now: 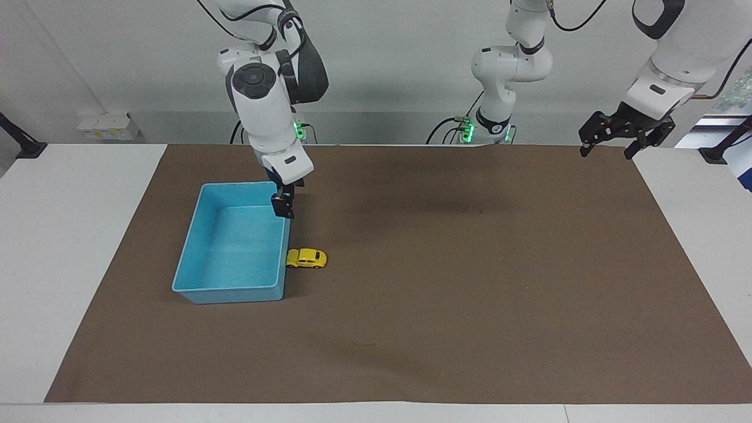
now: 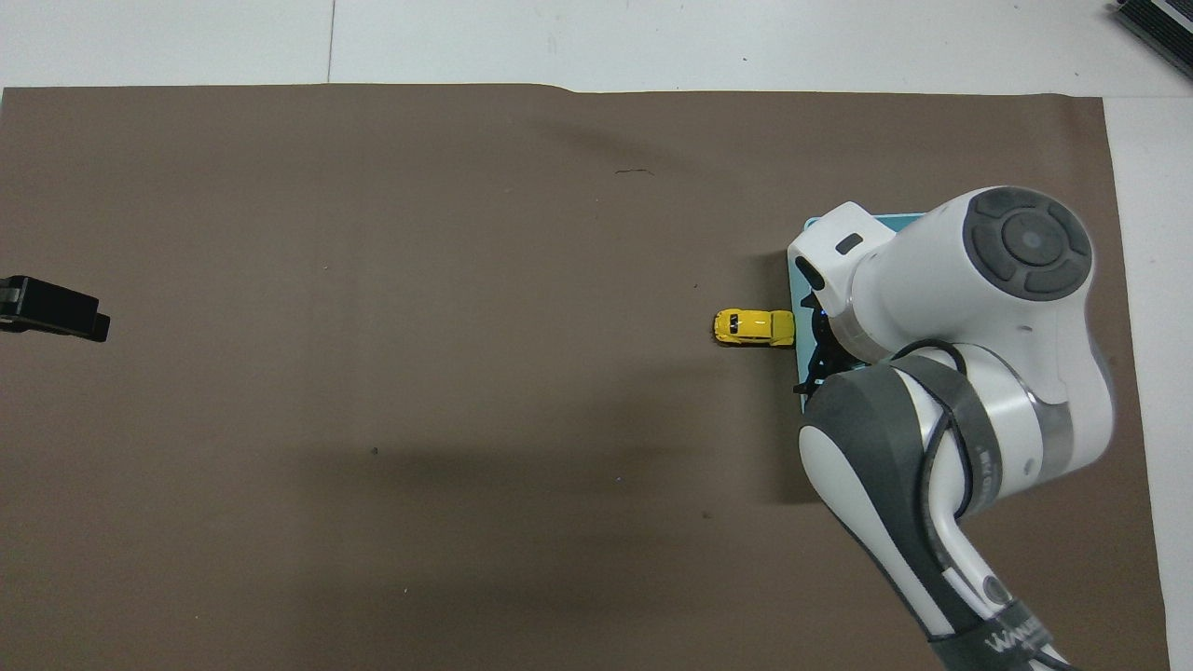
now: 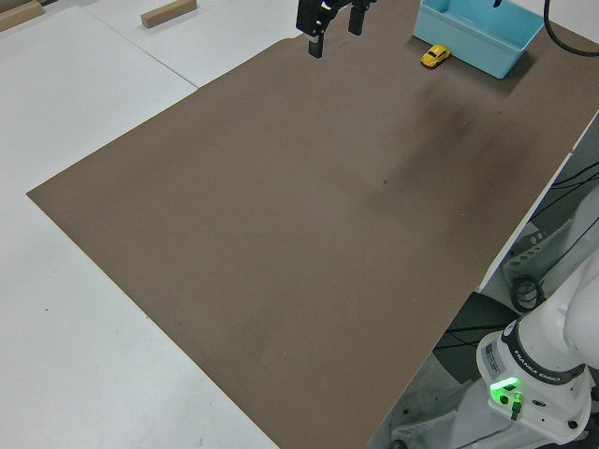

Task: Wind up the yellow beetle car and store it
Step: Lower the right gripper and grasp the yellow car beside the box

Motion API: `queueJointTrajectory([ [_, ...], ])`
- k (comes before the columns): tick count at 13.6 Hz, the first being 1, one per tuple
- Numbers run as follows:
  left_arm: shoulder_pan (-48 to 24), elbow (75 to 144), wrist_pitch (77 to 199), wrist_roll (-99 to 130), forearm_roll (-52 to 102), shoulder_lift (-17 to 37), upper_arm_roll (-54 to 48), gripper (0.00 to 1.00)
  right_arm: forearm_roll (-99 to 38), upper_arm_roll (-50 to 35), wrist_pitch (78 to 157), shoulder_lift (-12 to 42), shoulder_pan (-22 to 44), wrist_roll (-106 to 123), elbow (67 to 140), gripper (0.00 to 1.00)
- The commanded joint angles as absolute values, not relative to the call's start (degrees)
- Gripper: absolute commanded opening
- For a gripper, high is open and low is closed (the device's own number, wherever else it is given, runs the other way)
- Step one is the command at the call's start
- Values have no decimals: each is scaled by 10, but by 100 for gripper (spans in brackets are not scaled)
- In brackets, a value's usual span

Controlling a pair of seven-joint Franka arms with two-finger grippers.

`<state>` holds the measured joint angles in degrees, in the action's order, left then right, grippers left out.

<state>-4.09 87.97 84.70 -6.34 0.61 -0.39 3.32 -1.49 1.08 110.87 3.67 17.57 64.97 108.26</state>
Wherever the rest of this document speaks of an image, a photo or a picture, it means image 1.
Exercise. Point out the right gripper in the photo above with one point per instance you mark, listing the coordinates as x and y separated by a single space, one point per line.
274 176

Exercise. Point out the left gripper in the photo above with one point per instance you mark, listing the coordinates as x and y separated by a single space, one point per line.
633 116

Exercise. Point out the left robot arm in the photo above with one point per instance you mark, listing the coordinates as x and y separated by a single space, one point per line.
681 53

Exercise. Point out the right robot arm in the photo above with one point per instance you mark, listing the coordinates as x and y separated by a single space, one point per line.
264 117

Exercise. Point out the yellow toy beetle car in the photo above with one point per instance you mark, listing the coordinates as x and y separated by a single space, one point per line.
308 258

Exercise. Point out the blue plastic bin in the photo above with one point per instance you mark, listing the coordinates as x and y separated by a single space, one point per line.
235 252

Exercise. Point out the black stand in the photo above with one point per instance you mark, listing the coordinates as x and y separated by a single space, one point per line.
721 151
23 147

